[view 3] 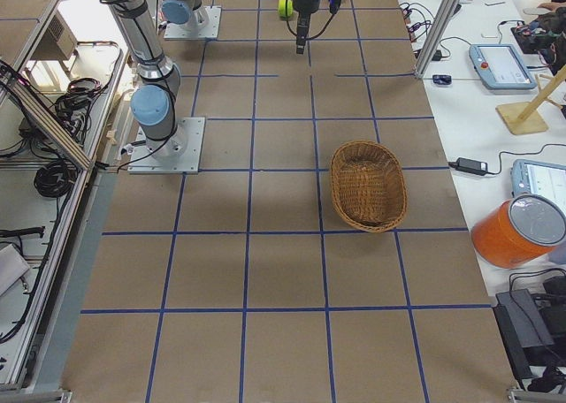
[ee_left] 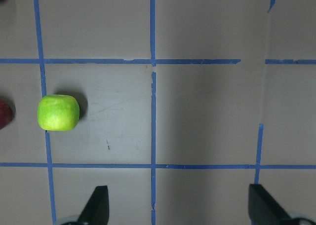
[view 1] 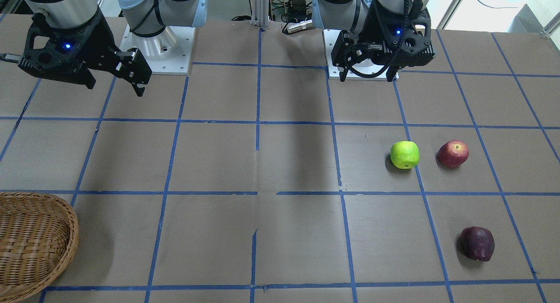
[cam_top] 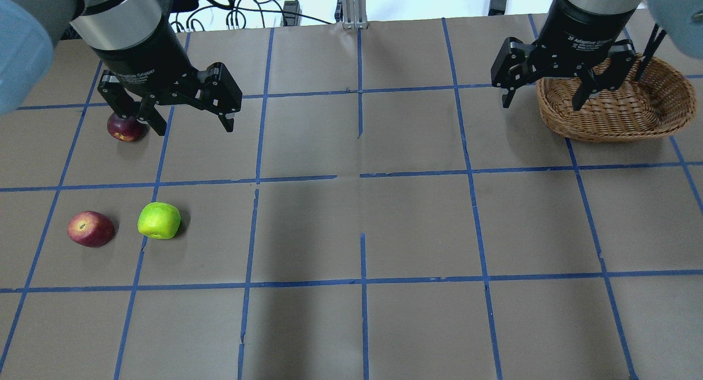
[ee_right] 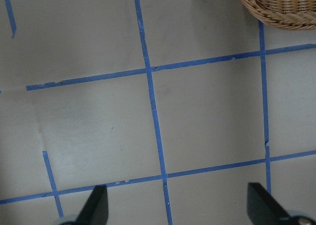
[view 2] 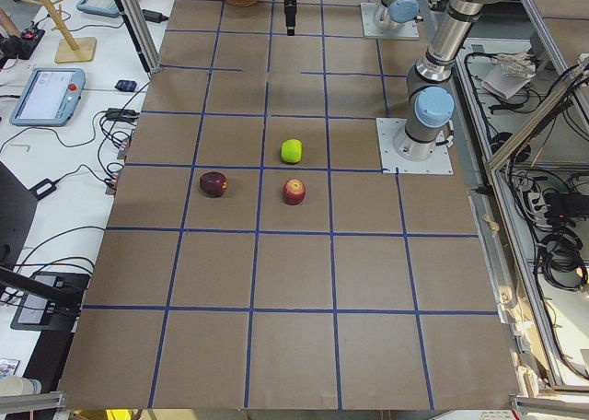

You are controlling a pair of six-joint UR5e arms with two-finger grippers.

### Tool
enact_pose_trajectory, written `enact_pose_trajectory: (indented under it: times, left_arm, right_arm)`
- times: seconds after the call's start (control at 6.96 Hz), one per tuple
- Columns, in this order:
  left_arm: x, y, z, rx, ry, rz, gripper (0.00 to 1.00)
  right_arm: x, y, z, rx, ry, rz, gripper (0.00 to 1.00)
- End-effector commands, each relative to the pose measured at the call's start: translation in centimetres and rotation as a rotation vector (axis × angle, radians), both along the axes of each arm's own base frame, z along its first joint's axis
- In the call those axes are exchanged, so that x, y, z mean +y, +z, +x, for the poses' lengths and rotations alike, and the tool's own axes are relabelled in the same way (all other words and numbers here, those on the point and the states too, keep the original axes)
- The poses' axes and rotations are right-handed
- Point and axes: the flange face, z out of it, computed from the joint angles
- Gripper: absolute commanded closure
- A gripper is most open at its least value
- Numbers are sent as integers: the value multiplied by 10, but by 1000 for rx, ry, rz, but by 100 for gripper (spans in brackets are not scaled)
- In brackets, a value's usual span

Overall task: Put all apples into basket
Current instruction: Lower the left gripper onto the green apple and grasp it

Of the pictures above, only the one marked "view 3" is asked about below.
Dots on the green apple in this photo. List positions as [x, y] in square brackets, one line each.
[285, 9]

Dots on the woven wicker basket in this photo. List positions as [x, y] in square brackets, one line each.
[368, 188]

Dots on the small blue device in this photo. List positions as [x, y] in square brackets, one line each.
[442, 79]

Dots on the blue teach pendant far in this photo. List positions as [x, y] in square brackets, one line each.
[500, 67]

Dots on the blue teach pendant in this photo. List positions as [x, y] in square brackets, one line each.
[535, 177]
[500, 67]

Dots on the black power adapter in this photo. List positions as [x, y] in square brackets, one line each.
[470, 166]

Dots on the wooden stand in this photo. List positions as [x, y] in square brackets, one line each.
[524, 118]

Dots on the blue teach pendant near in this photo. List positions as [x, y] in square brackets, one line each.
[535, 177]

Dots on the orange cylindrical container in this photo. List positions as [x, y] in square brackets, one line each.
[520, 230]

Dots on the aluminium frame post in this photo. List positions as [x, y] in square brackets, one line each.
[444, 14]

